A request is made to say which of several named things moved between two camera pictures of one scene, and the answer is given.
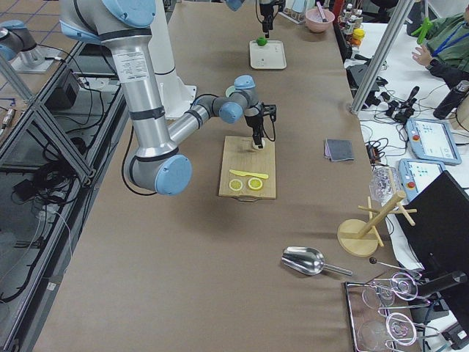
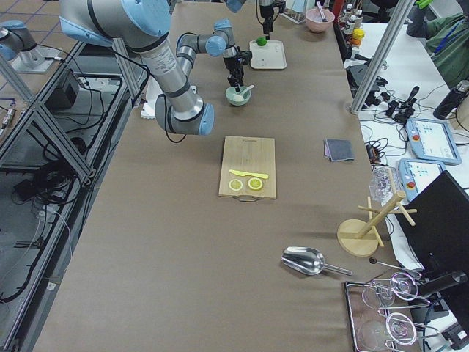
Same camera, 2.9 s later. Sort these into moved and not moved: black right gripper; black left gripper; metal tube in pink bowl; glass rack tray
Moved: black right gripper
Not moved: metal tube in pink bowl; glass rack tray; black left gripper
